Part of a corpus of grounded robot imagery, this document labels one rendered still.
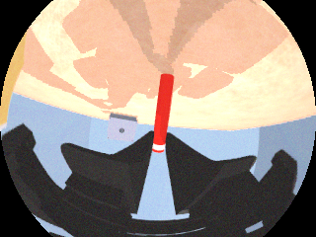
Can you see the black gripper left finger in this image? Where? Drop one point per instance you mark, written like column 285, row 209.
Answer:
column 126, row 169

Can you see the red peg with white band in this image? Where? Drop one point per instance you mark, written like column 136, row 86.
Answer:
column 165, row 95

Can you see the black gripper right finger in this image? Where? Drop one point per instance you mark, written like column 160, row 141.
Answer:
column 192, row 174

